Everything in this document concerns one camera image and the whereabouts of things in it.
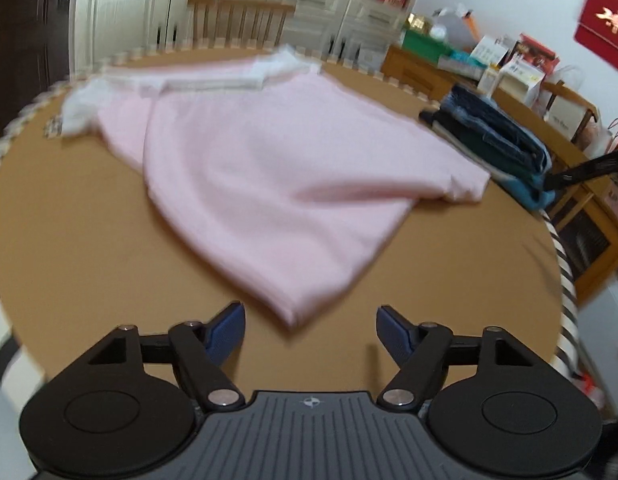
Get white paper bag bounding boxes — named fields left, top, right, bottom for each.
left=544, top=95, right=597, bottom=136

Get wooden sideboard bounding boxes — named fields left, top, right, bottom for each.
left=381, top=45, right=618, bottom=306

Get checkered marker sticker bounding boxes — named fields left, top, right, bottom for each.
left=44, top=112, right=66, bottom=139

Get wooden spindle-back chair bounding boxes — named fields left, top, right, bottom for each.
left=186, top=0, right=296, bottom=51

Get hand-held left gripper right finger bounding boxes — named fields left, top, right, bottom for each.
left=375, top=305, right=540, bottom=411

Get teal cloth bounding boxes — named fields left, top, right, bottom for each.
left=494, top=172, right=555, bottom=211

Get folded dark green garment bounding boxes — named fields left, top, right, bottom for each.
left=439, top=125, right=535, bottom=182

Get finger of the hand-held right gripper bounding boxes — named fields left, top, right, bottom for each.
left=542, top=147, right=618, bottom=192

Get red gift box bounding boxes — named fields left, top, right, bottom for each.
left=573, top=0, right=618, bottom=78

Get white cardboard box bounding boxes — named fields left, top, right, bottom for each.
left=472, top=35, right=507, bottom=68
left=499, top=57, right=545, bottom=106

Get folded black garment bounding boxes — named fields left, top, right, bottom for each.
left=419, top=107, right=470, bottom=137

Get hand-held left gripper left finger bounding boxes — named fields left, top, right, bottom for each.
left=86, top=301, right=247, bottom=409

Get teal flat box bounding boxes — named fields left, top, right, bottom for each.
left=436, top=50, right=490, bottom=78

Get folded blue jeans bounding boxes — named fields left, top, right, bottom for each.
left=439, top=84, right=552, bottom=176

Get red printed box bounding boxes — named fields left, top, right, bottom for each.
left=509, top=34, right=560, bottom=78

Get pink and white t-shirt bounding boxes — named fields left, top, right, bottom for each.
left=61, top=45, right=491, bottom=331

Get white cabinet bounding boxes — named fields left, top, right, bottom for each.
left=71, top=0, right=415, bottom=61

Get dark brown wooden door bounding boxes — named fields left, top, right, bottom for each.
left=0, top=0, right=77, bottom=126

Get white and orange bag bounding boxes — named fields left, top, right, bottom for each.
left=431, top=5, right=482, bottom=48

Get green box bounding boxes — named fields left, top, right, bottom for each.
left=400, top=27, right=455, bottom=58

